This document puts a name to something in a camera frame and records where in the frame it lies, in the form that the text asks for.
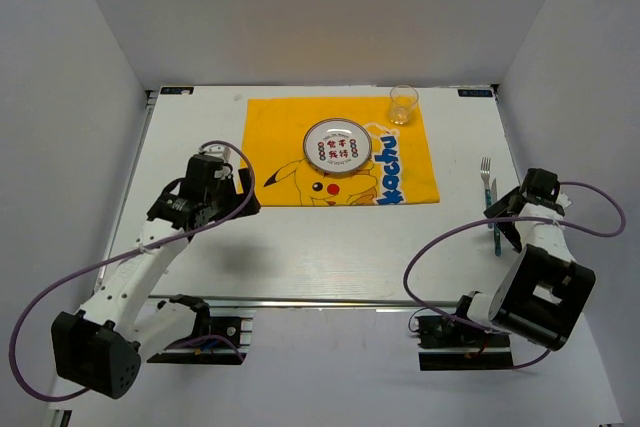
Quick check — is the knife with blue handle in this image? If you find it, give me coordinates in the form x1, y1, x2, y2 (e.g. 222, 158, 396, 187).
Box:
490, 178, 502, 257

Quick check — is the white patterned plate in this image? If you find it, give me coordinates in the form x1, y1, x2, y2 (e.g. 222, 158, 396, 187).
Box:
303, 118, 372, 175

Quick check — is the yellow pikachu cloth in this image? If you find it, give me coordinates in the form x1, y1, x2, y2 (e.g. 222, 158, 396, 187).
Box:
242, 96, 440, 207

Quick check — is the clear glass cup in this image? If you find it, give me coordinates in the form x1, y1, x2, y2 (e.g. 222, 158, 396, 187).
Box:
389, 85, 419, 125

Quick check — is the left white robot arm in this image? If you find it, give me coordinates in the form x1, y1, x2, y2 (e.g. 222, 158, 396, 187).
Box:
51, 154, 260, 399

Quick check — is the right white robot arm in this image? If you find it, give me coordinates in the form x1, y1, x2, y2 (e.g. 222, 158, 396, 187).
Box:
451, 168, 596, 351

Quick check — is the left black corner label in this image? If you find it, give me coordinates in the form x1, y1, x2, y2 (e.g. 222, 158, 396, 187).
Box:
159, 86, 194, 95

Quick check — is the black corner label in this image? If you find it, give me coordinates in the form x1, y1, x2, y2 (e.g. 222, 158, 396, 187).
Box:
457, 89, 493, 98
159, 86, 194, 95

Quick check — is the right black corner label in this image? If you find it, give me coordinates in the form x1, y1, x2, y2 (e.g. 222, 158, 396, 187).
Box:
457, 89, 493, 98

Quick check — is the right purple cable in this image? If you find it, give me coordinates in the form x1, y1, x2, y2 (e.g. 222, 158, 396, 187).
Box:
402, 180, 626, 371

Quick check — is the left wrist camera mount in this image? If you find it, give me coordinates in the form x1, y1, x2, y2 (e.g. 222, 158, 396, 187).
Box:
195, 144, 232, 172

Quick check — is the fork with blue handle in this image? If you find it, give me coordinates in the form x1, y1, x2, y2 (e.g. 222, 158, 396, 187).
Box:
480, 157, 492, 209

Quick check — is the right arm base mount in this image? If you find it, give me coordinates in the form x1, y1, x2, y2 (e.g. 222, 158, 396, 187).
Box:
408, 309, 514, 372

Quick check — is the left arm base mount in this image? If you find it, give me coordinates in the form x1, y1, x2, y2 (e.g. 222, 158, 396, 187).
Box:
148, 307, 255, 366

